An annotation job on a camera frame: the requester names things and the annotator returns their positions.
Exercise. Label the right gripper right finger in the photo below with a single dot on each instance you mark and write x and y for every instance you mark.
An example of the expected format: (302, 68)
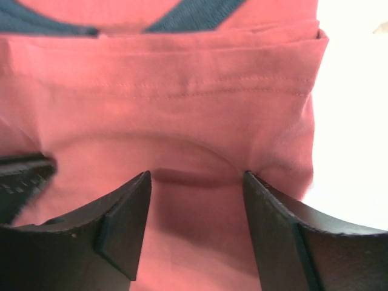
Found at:
(300, 248)

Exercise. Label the red tank top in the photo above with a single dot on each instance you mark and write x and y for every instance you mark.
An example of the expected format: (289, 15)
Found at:
(197, 109)

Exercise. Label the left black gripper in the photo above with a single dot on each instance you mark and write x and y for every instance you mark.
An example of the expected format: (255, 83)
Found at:
(23, 177)

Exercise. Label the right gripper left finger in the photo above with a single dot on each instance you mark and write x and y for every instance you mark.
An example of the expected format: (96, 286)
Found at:
(95, 247)

